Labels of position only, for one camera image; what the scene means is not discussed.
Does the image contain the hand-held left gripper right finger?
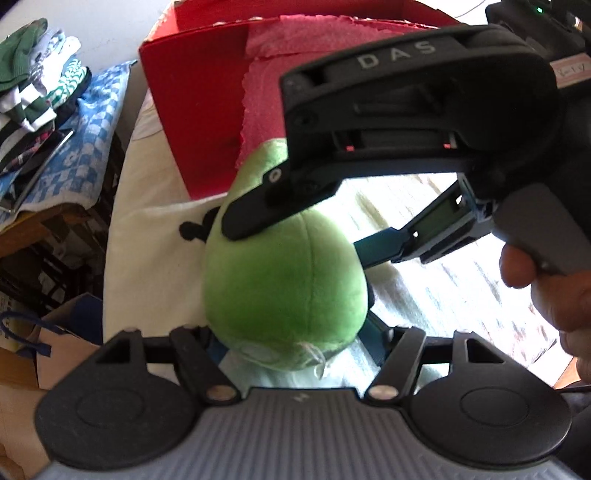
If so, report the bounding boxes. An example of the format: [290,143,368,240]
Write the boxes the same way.
[360,323,513,402]

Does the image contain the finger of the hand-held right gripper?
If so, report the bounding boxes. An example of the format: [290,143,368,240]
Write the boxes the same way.
[221,161,345,241]
[355,175,498,267]

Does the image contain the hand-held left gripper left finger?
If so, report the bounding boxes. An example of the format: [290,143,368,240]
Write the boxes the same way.
[92,325,241,405]

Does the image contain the green plush toy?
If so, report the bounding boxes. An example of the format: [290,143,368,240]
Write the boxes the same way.
[203,137,370,377]

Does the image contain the red cardboard box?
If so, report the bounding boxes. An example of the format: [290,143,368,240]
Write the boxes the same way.
[140,0,462,200]

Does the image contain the person's right hand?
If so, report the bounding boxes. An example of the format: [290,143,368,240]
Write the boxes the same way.
[500,242,591,356]

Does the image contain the brown paper bag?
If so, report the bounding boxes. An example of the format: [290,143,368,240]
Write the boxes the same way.
[0,293,105,391]

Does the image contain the blue checkered cloth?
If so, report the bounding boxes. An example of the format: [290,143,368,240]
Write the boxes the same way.
[0,60,139,215]

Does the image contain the stack of folded clothes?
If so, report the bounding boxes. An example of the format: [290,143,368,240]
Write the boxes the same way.
[0,17,92,174]

